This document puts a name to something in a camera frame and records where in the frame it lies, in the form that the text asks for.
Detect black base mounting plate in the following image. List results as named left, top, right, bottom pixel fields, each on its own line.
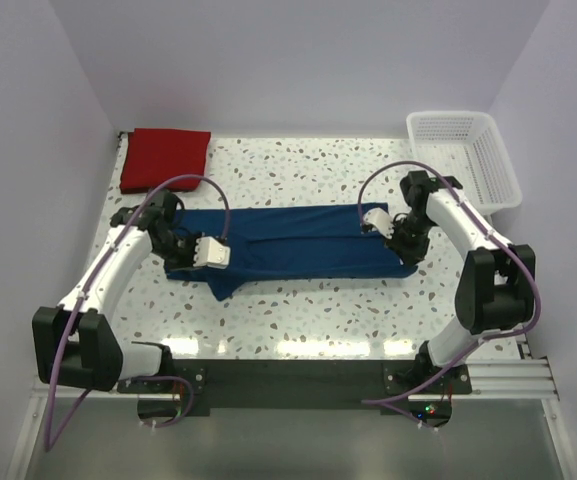
left=118, top=359, right=472, bottom=425

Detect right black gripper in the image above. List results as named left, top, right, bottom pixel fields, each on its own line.
left=382, top=212, right=435, bottom=269

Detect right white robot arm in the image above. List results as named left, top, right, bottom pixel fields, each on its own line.
left=384, top=171, right=537, bottom=393

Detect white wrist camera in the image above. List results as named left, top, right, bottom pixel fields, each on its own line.
left=361, top=208, right=394, bottom=239
left=193, top=236, right=231, bottom=269

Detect folded red t shirt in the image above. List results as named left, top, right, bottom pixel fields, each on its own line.
left=119, top=128, right=211, bottom=194

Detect white plastic basket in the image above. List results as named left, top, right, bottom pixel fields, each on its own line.
left=406, top=111, right=523, bottom=215

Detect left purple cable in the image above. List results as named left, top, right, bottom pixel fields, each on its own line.
left=42, top=174, right=233, bottom=452

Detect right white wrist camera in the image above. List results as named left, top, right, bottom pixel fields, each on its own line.
left=361, top=208, right=394, bottom=239

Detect aluminium frame rail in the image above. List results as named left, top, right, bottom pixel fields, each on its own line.
left=467, top=334, right=559, bottom=400

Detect blue t shirt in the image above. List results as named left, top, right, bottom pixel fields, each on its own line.
left=165, top=205, right=417, bottom=301

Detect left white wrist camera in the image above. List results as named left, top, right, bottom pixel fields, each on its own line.
left=193, top=236, right=231, bottom=269

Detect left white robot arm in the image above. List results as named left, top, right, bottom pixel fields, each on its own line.
left=32, top=190, right=209, bottom=392

